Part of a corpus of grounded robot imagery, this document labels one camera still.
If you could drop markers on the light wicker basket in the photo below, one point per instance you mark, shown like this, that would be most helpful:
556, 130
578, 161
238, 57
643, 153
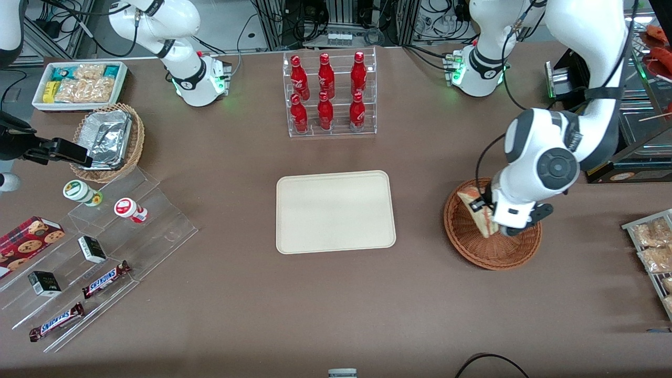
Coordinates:
137, 142

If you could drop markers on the Snickers bar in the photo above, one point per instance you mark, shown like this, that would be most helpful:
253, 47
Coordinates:
55, 323
105, 280

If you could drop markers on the aluminium foil container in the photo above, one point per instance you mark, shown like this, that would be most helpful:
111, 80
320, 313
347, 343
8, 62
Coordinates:
107, 136

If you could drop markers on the brown wicker basket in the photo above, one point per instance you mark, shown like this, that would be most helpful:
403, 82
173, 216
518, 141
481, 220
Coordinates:
472, 247

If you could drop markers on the triangular sandwich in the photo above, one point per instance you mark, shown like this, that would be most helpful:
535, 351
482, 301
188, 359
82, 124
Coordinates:
483, 223

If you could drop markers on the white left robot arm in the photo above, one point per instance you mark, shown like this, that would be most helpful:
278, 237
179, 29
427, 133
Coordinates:
577, 31

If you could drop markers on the yellow snack packet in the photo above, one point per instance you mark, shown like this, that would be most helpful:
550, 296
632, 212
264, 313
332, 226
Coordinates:
51, 92

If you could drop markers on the clear bag of snacks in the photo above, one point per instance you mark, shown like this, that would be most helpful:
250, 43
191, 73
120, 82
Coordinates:
656, 260
667, 285
668, 304
651, 233

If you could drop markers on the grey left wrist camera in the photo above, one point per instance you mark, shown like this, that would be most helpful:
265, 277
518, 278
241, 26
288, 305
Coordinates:
541, 212

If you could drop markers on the teal snack packet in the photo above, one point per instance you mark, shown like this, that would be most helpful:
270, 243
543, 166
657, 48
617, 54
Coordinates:
111, 71
62, 72

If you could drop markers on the clear acrylic stepped display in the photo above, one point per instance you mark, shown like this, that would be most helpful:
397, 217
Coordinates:
157, 226

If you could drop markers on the green lid drink cup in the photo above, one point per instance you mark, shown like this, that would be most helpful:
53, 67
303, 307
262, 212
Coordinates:
77, 190

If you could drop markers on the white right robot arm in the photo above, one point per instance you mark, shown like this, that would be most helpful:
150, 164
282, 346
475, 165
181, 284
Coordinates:
191, 79

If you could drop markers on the black food warmer machine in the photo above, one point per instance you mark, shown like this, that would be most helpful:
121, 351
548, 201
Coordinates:
630, 173

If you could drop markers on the small black box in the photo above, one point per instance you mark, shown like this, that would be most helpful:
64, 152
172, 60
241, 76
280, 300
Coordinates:
44, 283
92, 249

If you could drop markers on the aluminium frame rack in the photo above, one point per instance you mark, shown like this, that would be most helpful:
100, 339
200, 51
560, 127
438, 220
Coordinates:
273, 26

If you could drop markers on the steel warmer pan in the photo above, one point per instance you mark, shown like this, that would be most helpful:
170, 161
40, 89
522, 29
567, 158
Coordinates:
646, 131

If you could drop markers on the small clear puffed snack bag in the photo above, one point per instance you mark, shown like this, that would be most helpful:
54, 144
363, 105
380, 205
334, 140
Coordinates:
89, 72

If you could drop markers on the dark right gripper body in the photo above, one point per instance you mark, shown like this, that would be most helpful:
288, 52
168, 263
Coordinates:
14, 142

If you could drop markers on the red sausage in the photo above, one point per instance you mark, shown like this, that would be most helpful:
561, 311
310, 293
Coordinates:
662, 60
660, 34

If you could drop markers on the clear acrylic bottle rack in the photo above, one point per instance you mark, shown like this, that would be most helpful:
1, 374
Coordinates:
338, 123

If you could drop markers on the red lid drink cup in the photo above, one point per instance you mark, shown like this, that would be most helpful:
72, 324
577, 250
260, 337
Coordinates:
126, 207

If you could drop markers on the red cookie box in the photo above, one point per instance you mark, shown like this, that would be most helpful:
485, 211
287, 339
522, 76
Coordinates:
26, 241

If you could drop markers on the red cola bottle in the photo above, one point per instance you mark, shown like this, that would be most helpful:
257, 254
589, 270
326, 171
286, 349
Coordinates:
358, 76
298, 79
326, 77
299, 115
325, 113
357, 113

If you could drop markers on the white snack bin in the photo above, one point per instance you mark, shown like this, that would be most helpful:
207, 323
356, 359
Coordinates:
123, 86

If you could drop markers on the large clear puffed snack bag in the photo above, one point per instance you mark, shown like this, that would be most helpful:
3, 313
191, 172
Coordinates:
86, 91

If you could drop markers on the beige plastic tray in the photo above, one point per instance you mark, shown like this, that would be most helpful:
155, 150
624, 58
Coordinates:
336, 212

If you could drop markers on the grey device at table edge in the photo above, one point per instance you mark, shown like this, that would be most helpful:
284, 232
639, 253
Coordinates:
342, 373

